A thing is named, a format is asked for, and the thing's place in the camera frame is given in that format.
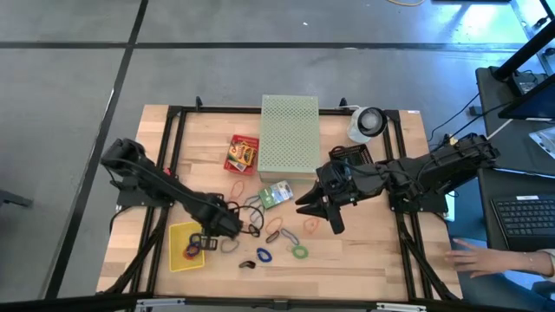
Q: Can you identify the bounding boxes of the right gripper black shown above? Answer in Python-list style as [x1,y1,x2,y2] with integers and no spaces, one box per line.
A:
[294,159,390,237]

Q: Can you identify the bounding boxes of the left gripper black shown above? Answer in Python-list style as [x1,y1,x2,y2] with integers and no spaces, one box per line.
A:
[196,200,245,252]

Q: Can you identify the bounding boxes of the green and blue card box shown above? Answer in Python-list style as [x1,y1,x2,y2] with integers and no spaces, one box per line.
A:
[258,179,295,211]

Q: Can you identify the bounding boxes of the green coil wristband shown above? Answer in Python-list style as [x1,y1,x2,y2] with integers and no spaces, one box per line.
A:
[285,244,310,261]

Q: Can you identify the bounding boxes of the person's forearm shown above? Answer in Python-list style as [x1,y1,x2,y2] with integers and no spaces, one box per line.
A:
[518,249,555,278]

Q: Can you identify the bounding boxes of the black desk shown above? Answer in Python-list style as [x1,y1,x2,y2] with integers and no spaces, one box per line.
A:
[475,65,555,175]
[476,167,555,278]

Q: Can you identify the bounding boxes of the blue grey office chair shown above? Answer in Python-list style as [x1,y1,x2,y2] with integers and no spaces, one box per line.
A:
[450,268,555,312]

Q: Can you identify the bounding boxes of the yellow plastic basket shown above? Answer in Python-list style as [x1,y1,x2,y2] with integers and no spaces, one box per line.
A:
[167,220,206,274]

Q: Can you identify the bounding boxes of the black plastic basket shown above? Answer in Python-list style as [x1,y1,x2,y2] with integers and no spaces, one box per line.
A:
[328,143,375,168]

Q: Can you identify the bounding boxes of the red plastic basket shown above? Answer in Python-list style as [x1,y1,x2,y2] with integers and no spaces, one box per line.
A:
[223,133,260,177]

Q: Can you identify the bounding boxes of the pale green perforated metal shelf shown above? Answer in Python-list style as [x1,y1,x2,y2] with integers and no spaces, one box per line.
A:
[257,94,322,183]

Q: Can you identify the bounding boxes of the white cylinder with black rim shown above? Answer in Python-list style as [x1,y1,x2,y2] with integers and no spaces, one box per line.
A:
[346,106,389,145]

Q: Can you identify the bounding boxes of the person's hand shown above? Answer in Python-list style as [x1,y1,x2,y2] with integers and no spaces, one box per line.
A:
[444,237,524,279]

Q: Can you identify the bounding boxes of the grey chair leg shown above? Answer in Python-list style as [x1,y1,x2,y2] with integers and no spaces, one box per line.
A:
[0,189,34,210]

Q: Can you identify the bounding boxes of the black keyboard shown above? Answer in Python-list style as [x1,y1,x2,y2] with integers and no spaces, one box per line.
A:
[490,194,555,261]

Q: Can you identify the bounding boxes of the black tilted monitor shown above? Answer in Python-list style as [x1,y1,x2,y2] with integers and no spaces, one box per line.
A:
[497,73,555,122]

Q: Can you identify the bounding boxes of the black power adapter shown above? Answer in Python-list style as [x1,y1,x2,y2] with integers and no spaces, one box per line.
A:
[511,70,539,95]

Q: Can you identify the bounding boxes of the black pole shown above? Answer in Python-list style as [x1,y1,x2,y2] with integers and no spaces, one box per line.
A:
[491,20,555,82]

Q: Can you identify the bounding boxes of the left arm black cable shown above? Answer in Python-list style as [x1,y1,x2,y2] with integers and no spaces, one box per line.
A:
[225,202,266,237]

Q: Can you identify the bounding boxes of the silver metal bracket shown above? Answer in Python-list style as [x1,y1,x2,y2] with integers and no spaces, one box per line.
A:
[134,297,186,312]
[375,302,428,312]

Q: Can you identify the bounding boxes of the yellow network cable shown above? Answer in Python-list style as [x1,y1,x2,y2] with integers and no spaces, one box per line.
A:
[448,118,513,146]

